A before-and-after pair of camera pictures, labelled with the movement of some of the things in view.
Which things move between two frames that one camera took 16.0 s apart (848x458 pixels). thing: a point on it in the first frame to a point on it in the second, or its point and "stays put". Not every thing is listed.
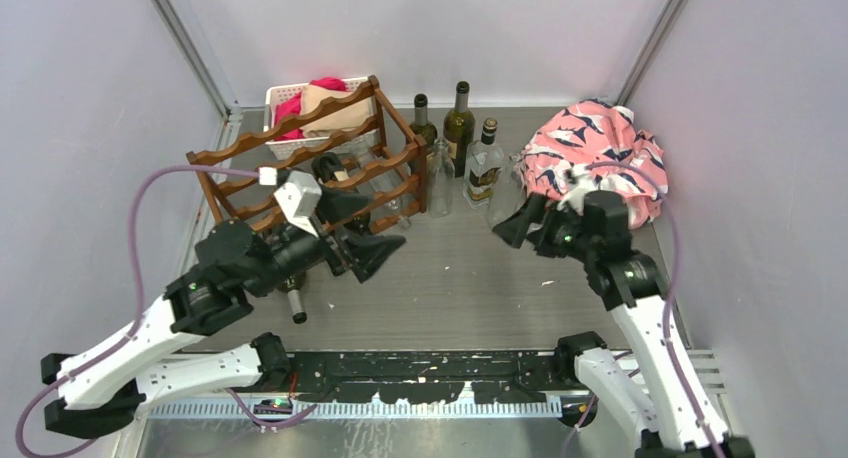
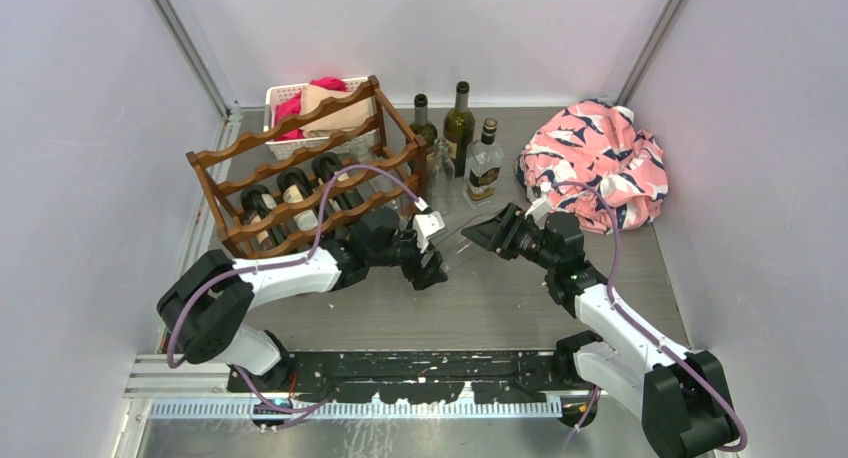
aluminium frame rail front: [284, 411] stays put
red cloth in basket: [291, 106] stays put
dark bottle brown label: [293, 283] to [256, 203]
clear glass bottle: [508, 196] to [456, 249]
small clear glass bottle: [441, 179] stays put
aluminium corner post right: [673, 6] stays put
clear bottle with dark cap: [483, 163] stays put
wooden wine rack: [346, 160] stays put
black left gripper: [370, 252] to [420, 276]
